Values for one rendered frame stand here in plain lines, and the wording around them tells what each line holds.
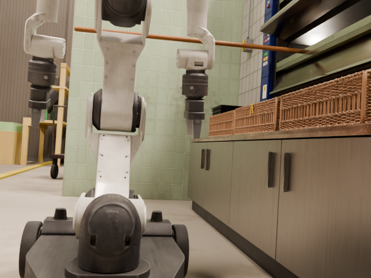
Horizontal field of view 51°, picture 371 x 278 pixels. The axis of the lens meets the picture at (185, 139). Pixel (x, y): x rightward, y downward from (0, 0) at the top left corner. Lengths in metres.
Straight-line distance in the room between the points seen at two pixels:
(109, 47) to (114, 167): 0.39
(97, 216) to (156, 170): 2.75
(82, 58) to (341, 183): 2.98
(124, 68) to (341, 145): 0.71
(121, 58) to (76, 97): 2.40
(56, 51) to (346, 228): 1.01
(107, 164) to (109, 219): 0.36
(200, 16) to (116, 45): 0.29
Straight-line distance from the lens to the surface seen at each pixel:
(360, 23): 2.18
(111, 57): 1.31
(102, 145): 1.30
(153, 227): 1.46
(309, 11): 2.61
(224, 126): 2.43
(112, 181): 1.24
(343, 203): 1.12
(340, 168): 1.14
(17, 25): 10.18
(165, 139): 3.68
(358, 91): 1.19
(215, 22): 3.95
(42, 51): 1.34
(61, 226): 1.46
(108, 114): 1.30
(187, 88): 1.29
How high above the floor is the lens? 0.49
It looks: 2 degrees up
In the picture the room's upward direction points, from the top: 3 degrees clockwise
